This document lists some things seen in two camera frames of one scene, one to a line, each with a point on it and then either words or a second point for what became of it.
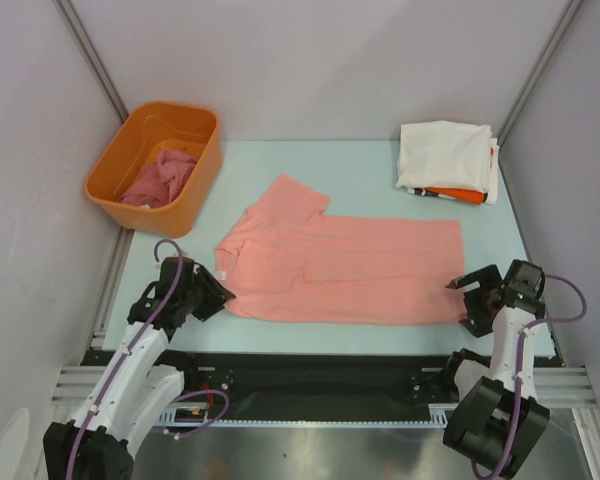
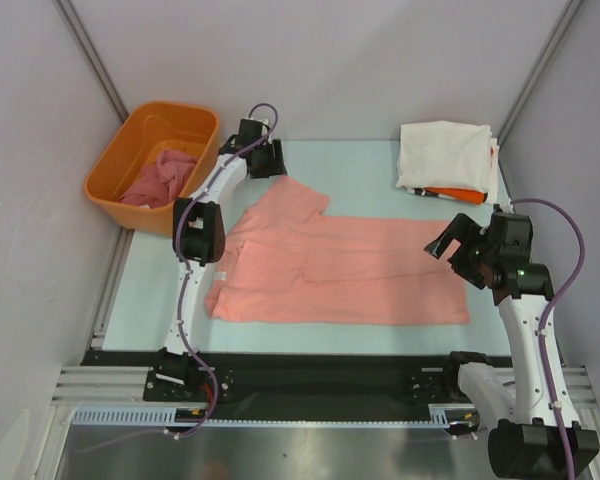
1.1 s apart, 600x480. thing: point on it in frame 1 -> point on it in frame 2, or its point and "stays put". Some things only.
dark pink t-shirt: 160,183 stays put
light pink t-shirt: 280,263 stays put
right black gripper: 478,323 -> 461,228
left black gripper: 216,294 -> 276,166
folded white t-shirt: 444,154 stays put
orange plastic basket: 159,166 stays put
